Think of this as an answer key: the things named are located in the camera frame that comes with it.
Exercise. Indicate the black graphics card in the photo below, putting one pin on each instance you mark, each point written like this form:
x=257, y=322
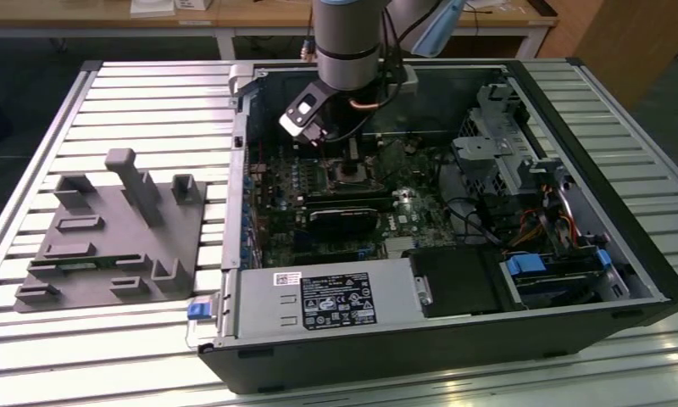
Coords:
x=341, y=218

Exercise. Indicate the green RAM stick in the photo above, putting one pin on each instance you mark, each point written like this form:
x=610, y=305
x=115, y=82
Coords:
x=78, y=264

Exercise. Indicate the green motherboard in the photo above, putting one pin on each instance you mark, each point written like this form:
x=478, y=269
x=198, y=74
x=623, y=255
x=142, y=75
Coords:
x=418, y=212

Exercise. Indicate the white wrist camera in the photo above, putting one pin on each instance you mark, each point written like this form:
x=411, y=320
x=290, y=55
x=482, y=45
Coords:
x=305, y=110

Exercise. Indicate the silver heat sink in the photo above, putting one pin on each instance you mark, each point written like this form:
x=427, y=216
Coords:
x=399, y=246

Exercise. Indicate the metal drive cage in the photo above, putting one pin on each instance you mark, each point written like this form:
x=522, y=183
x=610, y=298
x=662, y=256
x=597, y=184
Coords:
x=486, y=161

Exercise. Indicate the wooden desk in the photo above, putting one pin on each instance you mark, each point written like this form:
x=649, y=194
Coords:
x=146, y=21

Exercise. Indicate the silver CPU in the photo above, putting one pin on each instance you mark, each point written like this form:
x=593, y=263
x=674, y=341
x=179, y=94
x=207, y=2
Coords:
x=343, y=176

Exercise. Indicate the hard disk in blue carrier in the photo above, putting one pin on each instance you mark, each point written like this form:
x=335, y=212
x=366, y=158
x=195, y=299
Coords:
x=525, y=263

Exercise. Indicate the wooden cabinet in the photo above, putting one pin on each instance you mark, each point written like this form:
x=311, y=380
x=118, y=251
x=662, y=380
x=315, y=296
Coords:
x=627, y=46

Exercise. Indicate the CPU socket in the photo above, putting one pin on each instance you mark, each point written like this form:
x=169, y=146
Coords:
x=333, y=184

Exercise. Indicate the black open PC case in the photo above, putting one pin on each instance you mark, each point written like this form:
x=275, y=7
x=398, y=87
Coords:
x=406, y=360

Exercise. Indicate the blue case latch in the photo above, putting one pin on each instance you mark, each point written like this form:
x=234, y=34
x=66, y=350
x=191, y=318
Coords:
x=198, y=309

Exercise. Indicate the black drive box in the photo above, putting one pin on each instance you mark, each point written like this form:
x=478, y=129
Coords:
x=457, y=280

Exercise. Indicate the silver power supply with label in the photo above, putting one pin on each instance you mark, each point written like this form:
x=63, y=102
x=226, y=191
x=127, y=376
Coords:
x=259, y=297

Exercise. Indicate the black RAM stick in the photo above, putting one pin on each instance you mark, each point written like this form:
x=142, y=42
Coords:
x=343, y=197

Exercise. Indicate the gray plastic parts rack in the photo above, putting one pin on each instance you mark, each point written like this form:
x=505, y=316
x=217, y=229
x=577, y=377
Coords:
x=118, y=246

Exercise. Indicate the white box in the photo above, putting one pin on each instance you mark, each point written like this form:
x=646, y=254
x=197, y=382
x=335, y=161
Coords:
x=151, y=6
x=193, y=4

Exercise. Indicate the pale blue teach pendant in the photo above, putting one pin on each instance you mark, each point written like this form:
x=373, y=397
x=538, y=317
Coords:
x=437, y=29

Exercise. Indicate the blue drive clip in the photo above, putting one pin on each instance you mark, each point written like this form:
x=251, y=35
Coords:
x=601, y=258

